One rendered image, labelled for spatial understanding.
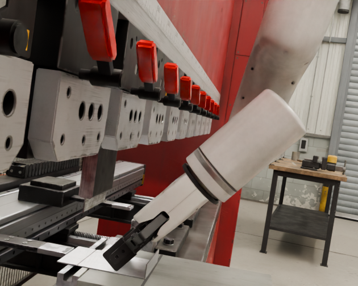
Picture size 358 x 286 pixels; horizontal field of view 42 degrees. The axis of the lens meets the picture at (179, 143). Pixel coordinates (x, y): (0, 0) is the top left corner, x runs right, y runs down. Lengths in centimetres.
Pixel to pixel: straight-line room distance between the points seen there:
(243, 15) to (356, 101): 533
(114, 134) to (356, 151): 752
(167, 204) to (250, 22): 232
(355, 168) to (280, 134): 741
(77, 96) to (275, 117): 29
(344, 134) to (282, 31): 739
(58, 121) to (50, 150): 3
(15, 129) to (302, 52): 42
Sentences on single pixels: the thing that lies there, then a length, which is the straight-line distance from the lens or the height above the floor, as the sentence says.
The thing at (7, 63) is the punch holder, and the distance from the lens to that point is 32.
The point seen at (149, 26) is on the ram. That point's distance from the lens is 72.
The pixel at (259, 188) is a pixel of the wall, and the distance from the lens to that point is 815.
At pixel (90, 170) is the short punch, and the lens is 66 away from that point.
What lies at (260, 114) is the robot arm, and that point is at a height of 125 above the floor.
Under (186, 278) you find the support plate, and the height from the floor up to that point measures 100.
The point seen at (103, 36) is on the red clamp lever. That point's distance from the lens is 40.
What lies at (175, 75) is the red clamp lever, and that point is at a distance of 77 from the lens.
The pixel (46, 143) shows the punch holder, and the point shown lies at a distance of 41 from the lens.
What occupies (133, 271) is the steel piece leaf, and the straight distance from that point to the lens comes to 70.
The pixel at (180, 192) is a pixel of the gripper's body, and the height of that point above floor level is 113.
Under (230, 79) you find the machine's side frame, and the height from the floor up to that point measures 150.
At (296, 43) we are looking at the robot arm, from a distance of 64.
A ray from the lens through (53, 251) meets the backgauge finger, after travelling 74.
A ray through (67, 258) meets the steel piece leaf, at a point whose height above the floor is 100.
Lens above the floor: 123
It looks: 3 degrees down
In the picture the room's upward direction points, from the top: 8 degrees clockwise
